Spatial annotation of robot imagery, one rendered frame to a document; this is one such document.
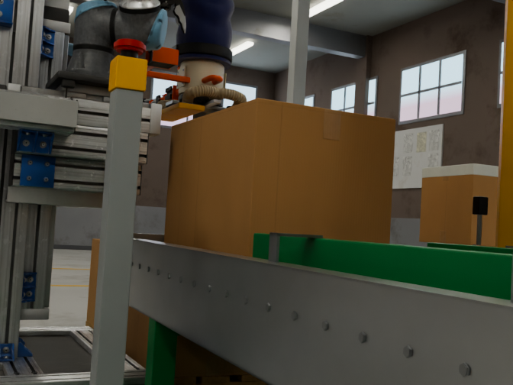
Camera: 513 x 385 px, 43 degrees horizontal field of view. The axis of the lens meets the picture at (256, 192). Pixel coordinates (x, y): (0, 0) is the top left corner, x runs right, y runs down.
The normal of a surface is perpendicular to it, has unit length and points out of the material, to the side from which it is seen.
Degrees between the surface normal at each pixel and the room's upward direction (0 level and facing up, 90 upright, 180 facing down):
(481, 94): 90
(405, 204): 90
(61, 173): 90
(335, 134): 90
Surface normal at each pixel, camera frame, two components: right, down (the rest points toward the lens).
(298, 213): 0.44, -0.02
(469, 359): -0.91, -0.07
